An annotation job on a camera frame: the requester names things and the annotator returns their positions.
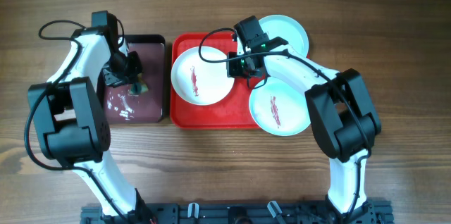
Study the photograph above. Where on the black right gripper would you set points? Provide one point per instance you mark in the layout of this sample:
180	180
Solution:
236	71

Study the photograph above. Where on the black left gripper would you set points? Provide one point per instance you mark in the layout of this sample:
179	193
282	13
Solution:
115	79

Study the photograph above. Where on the green yellow sponge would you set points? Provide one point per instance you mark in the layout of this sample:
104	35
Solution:
138	88

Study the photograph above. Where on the mint green rimmed plate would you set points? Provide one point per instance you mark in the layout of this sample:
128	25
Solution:
288	29

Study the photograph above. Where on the light blue stained plate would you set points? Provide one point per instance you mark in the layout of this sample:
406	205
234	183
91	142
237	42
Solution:
278	109

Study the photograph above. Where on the white plate with red stain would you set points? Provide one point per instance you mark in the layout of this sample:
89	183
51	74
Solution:
198	82

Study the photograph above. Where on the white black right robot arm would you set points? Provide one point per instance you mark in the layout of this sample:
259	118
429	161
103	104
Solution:
341	113

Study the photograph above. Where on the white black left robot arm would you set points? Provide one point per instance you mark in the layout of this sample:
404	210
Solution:
67	129

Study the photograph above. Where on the black tray with water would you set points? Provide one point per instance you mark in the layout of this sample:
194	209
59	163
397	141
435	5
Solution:
119	105

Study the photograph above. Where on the red plastic tray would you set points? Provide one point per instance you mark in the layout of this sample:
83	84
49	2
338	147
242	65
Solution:
232	112

